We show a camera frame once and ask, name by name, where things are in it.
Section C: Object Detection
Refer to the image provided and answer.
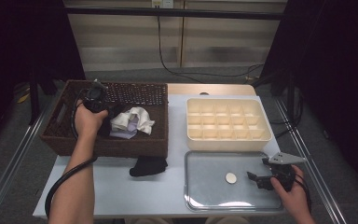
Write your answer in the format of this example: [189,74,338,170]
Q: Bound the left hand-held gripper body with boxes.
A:
[83,78,110,114]

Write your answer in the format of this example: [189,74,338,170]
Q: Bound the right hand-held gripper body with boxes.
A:
[268,152,307,192]

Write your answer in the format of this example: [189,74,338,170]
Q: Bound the black sock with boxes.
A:
[97,104,129,137]
[129,155,169,177]

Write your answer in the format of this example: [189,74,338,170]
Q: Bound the brown wicker basket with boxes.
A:
[39,79,170,160]

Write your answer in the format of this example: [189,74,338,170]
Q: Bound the cream divided storage box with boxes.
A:
[186,97,273,152]

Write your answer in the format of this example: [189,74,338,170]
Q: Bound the white sock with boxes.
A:
[109,106,156,137]

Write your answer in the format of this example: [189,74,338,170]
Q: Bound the clear plastic lid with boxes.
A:
[184,150,284,213]

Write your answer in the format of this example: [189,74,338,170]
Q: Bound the person's left hand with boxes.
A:
[74,104,110,141]

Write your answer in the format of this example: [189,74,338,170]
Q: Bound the person's right hand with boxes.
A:
[269,165,309,216]

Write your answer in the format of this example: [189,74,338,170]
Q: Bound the purple sock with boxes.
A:
[109,120,138,140]

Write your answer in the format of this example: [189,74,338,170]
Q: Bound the person's right leg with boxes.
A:
[204,217,250,224]

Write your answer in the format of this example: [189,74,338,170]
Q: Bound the person's leg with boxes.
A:
[124,217,173,224]
[204,217,250,224]

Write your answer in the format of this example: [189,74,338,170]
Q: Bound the black stand leg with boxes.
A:
[28,73,41,126]

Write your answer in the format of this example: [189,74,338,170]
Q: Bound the yellow floor object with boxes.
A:
[16,92,31,105]

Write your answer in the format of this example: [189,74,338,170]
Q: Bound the black horizontal bar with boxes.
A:
[64,7,285,21]

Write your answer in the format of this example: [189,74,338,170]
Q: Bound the dark curtain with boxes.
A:
[0,0,87,157]
[259,0,358,197]

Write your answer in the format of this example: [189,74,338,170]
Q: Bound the person's left leg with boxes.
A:
[124,217,173,224]

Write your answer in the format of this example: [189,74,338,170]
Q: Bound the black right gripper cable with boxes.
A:
[293,174,312,216]

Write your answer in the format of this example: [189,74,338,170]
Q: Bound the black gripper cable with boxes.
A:
[293,174,312,216]
[44,88,99,218]

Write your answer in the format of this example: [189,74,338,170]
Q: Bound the metal floor rail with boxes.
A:
[273,97,349,224]
[0,99,57,224]

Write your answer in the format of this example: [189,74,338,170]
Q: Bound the black floor cables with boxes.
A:
[271,90,304,139]

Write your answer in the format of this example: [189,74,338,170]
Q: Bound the black stand post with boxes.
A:
[285,69,296,123]

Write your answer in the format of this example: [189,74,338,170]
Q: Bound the black wall cable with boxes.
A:
[157,15,266,84]

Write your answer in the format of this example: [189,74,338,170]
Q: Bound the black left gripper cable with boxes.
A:
[44,88,99,218]

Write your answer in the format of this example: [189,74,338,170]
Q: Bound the white wall socket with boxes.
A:
[151,0,175,9]

